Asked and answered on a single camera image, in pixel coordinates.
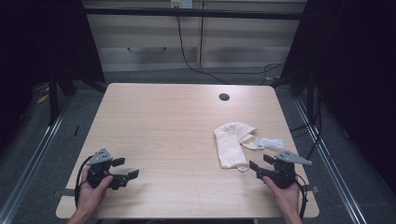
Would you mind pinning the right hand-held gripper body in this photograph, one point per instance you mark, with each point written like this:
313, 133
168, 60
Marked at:
285, 171

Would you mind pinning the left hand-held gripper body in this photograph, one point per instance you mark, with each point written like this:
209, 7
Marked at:
100, 169

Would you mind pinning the white cloth with label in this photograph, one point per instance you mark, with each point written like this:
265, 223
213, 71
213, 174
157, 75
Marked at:
230, 146

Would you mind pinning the person's right hand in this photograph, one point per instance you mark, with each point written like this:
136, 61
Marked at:
285, 199

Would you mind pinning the person's left hand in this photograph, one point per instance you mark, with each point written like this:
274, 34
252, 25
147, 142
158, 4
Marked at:
90, 196

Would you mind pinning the grey tape strip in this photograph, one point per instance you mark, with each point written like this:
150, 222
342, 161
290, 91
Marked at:
313, 189
64, 192

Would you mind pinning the black metal stand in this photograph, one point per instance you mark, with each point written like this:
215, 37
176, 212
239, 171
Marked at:
310, 96
53, 99

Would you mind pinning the yellow floor tape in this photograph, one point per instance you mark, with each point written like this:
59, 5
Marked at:
42, 99

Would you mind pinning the black curtain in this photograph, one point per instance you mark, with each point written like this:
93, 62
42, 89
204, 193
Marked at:
358, 77
37, 46

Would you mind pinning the metal floor rail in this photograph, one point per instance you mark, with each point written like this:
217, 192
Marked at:
327, 161
34, 158

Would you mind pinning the black horizontal frame bar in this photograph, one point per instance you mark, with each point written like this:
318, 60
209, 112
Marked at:
193, 13

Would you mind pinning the white wall outlet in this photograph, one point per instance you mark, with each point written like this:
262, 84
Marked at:
181, 3

